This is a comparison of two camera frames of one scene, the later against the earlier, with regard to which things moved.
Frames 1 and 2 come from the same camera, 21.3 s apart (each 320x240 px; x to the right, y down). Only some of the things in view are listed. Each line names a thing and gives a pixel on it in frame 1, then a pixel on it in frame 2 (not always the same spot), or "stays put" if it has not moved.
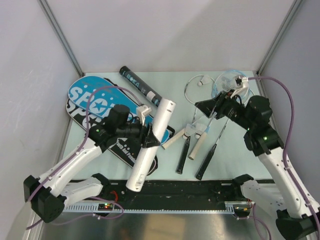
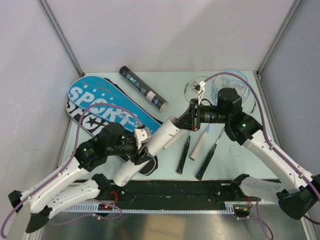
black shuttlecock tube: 139,85 stays put
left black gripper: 151,140 → 138,158
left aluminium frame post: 49,15 stays put
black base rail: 190,191 stays put
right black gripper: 225,98 → 189,120
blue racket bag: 98,95 stays put
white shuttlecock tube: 146,157 → 164,133
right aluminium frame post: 295,6 stays put
